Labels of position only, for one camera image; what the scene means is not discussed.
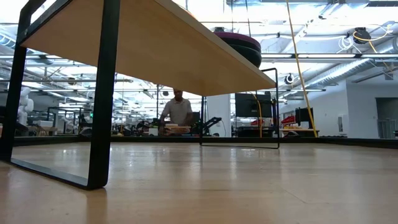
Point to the large purple plate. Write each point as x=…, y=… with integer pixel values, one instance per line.
x=250, y=57

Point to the dark teal plate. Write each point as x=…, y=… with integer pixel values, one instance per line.
x=248, y=45

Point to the person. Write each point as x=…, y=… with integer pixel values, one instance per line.
x=178, y=110

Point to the yellow pole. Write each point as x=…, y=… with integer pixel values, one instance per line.
x=300, y=63

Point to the red bins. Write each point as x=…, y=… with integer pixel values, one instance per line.
x=288, y=120

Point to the black background robot arm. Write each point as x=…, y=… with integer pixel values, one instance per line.
x=213, y=123

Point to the pink translucent plate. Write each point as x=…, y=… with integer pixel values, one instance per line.
x=189, y=12

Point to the wooden shelf with black legs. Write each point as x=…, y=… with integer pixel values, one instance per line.
x=140, y=46

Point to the small purple plate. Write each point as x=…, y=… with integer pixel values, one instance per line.
x=236, y=35

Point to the black monitor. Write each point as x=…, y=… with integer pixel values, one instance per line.
x=248, y=105
x=304, y=115

